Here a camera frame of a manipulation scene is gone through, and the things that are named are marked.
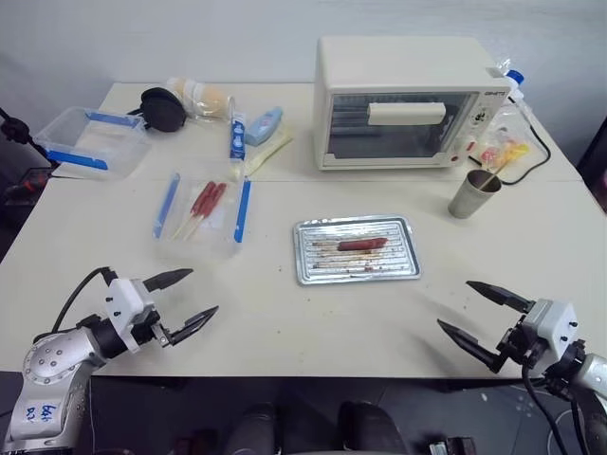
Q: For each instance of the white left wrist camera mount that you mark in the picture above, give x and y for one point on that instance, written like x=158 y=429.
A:
x=123 y=298

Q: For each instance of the blue capped bottle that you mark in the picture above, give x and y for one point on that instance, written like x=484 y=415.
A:
x=516 y=80

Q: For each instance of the wooden stir stick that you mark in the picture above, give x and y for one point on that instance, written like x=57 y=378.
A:
x=495 y=174

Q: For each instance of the clear bag of buns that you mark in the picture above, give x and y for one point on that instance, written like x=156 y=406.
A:
x=206 y=97

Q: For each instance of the clear box with blue clips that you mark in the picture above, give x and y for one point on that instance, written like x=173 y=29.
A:
x=109 y=151
x=208 y=237

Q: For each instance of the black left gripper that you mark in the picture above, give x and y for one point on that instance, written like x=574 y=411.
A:
x=151 y=331

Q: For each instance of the ribbed metal baking tray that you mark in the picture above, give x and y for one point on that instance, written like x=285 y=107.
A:
x=360 y=270

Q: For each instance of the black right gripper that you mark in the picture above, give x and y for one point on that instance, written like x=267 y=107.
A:
x=521 y=346

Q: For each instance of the metal cup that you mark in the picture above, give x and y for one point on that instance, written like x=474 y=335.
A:
x=469 y=199

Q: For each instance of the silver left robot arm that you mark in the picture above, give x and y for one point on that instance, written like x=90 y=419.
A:
x=52 y=355

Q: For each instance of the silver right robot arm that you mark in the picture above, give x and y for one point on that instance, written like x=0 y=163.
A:
x=593 y=379

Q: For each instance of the dark rounded shape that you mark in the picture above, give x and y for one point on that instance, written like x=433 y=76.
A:
x=251 y=431
x=370 y=426

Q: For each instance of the cream toaster oven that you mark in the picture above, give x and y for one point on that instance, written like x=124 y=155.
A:
x=393 y=66

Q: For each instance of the light blue bottle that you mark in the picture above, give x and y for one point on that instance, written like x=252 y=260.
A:
x=265 y=125

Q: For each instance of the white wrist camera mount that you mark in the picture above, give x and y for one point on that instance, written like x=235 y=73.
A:
x=552 y=322
x=123 y=298

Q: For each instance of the clear bag of candies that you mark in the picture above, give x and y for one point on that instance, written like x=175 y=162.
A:
x=505 y=142

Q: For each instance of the black stand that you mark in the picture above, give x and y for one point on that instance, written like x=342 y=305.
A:
x=14 y=130

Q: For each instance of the blue and white tube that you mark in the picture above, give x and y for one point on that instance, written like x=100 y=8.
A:
x=237 y=137

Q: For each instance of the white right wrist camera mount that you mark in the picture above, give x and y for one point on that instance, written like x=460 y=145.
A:
x=552 y=322

